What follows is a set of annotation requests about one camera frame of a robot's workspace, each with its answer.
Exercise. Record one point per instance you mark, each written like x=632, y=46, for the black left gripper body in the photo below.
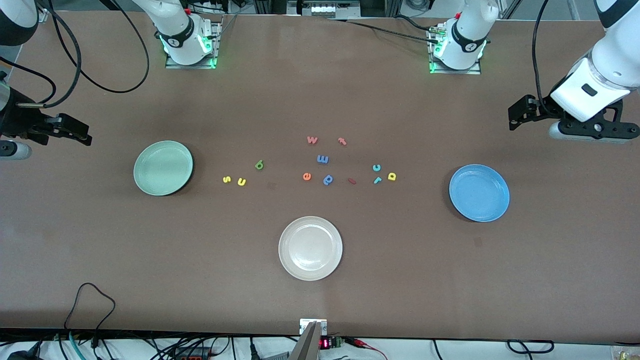
x=541, y=111

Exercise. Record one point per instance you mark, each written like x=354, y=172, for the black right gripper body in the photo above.
x=15, y=120

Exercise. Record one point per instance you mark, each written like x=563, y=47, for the green letter b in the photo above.
x=259, y=164

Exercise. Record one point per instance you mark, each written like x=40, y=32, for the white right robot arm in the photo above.
x=175, y=22

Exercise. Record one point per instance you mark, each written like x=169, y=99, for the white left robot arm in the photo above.
x=607, y=65

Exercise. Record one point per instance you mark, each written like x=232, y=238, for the blue plate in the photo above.
x=479, y=193

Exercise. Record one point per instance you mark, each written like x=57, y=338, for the green plate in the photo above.
x=163, y=168

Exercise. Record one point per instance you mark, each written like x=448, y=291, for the blue letter m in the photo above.
x=322, y=159

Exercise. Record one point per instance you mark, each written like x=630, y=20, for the blue letter p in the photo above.
x=328, y=179

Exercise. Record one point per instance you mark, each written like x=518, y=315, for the pink letter w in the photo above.
x=312, y=140

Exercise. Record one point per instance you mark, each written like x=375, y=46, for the white power strip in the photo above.
x=322, y=9

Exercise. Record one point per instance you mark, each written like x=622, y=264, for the black power strip red switches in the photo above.
x=192, y=356

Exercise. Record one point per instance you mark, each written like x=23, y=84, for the white plate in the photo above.
x=310, y=248

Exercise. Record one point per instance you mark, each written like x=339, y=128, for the red clip lead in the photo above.
x=362, y=344

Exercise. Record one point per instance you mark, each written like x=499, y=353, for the red digit display module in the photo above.
x=325, y=343

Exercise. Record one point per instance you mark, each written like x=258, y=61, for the grey metal bar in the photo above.
x=307, y=345

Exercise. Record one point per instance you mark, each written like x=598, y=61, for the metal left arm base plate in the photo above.
x=475, y=71

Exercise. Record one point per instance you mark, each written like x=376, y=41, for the white tag bracket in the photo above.
x=305, y=324

